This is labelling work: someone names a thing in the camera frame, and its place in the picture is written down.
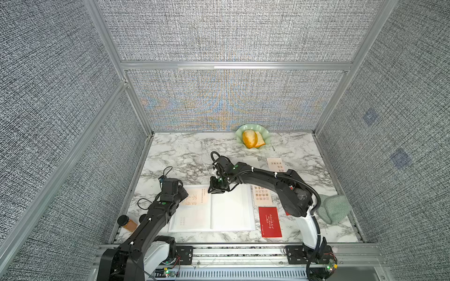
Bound large red card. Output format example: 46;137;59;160
259;207;282;238

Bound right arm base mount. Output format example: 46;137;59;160
284;237;338;281

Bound white photo album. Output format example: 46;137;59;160
168;185;255;233

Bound green knitted cloth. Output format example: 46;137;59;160
316;195;352;225

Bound light green wavy bowl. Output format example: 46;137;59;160
235;124;272;149

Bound pink card four text rows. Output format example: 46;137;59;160
251;185;274;207

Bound brown cup black lid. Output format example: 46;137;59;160
117;215;138;233

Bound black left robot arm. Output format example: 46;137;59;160
97;178;188;281

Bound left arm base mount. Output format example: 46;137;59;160
154;235;194;267

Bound large orange bread roll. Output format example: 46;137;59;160
242;130;257;149

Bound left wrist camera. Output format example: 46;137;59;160
158;174;167;184

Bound small bread slice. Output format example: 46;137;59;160
254;131;266;148

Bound pink card red characters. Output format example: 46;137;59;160
267;158;286;173

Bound pink card gold character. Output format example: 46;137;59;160
187;188;210;206

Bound aluminium enclosure frame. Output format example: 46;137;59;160
1;1;397;273

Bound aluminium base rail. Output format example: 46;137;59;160
88;242;394;281

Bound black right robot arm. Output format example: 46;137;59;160
208;162;322;251

